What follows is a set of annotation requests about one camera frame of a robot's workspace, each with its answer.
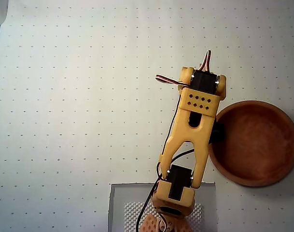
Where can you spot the orange dotted robot base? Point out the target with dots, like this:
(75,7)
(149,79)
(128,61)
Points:
(151,224)

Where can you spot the white textured pad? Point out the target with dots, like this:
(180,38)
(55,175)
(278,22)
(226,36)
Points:
(131,212)

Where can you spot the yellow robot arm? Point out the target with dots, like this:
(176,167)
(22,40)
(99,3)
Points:
(185,130)

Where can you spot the white dotted paper mat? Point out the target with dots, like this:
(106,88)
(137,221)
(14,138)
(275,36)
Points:
(64,108)

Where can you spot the grey base plate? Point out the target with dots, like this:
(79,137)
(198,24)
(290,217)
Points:
(116,207)

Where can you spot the brown wooden bowl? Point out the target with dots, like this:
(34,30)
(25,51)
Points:
(255,145)

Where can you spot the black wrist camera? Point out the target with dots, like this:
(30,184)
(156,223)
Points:
(218,133)

